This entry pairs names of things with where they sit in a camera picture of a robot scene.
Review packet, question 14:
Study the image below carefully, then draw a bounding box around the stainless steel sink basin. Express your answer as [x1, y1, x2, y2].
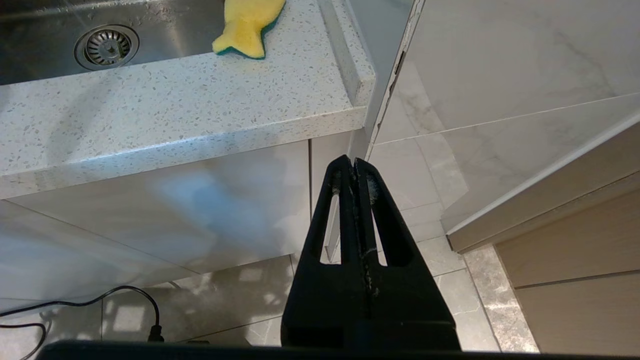
[0, 0, 227, 86]

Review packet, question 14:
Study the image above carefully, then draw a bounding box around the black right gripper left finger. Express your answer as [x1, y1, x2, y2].
[281, 155, 373, 351]

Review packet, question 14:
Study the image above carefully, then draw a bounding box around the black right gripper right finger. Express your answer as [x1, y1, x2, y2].
[356, 157, 461, 351]

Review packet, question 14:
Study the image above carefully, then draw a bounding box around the yellow sponge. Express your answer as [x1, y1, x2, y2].
[212, 0, 287, 60]

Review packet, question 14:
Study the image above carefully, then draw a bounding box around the black floor cable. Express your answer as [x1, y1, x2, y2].
[0, 285, 166, 343]
[0, 322, 48, 360]

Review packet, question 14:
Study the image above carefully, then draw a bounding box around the round metal drain strainer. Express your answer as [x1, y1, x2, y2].
[74, 24, 140, 71]

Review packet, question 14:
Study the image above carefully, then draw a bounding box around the light wooden cabinet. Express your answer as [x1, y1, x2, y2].
[442, 112, 640, 357]

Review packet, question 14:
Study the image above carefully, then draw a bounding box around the white cabinet door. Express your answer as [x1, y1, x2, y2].
[0, 140, 312, 307]

